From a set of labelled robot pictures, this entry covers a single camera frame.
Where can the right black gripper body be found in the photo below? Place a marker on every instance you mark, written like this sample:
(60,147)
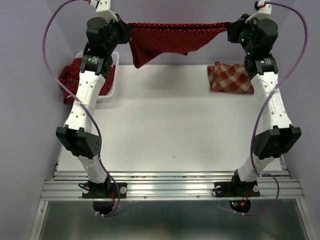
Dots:
(244,33)

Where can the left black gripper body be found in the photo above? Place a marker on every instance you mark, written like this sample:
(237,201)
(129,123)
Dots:
(116,33)

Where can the red polka dot skirt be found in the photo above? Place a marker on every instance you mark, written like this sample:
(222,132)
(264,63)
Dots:
(70,74)
(149,40)

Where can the red plaid skirt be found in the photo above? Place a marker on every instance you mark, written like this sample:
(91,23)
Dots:
(229,78)

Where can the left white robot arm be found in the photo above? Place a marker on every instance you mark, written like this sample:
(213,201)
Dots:
(76,135)

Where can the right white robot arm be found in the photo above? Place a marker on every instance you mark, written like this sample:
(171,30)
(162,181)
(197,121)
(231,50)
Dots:
(278,133)

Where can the white plastic basket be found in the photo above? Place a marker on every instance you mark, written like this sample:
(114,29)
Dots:
(109,87)

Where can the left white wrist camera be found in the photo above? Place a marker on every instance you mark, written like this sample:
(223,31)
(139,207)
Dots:
(104,9)

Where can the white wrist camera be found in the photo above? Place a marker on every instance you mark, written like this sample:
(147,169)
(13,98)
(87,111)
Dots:
(104,9)
(263,9)

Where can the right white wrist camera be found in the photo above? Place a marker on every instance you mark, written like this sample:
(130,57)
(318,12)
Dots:
(263,9)

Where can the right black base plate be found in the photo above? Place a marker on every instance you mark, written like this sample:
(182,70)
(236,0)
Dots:
(227,189)

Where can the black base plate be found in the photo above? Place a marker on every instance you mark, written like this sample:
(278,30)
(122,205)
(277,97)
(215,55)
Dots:
(227,189)
(117,191)

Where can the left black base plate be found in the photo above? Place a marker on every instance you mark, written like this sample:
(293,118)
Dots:
(117,191)

